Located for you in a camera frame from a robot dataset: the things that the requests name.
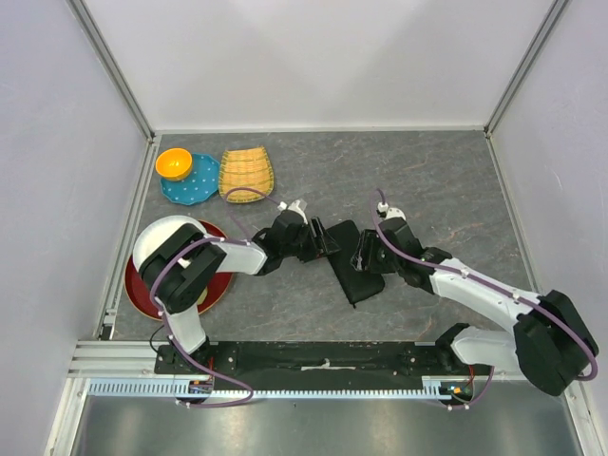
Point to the white paper plate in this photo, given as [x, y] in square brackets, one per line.
[154, 235]

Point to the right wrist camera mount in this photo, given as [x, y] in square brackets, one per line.
[385, 211]

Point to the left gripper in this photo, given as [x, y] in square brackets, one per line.
[320, 246]

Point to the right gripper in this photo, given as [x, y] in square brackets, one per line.
[368, 241]

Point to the woven bamboo basket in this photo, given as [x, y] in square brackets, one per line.
[245, 175]

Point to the black zip tool case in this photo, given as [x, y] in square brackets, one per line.
[356, 286]

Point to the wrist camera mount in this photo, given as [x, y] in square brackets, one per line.
[298, 206]
[385, 211]

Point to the blue dotted plate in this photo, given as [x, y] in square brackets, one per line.
[200, 185]

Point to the white cable duct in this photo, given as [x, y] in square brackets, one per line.
[185, 389]

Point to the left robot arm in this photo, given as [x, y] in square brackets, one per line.
[176, 258]

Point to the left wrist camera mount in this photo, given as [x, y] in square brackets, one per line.
[298, 206]

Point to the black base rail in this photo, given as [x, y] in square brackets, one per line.
[328, 366]

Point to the aluminium frame post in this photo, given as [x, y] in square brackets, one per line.
[95, 37]
[533, 51]

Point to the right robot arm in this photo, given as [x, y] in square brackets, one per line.
[541, 336]

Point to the left aluminium frame post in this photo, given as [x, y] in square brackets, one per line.
[95, 37]

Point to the right aluminium frame post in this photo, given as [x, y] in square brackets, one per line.
[533, 51]

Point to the red round tray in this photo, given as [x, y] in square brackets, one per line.
[139, 295]

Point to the orange bowl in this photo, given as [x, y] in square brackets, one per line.
[174, 164]

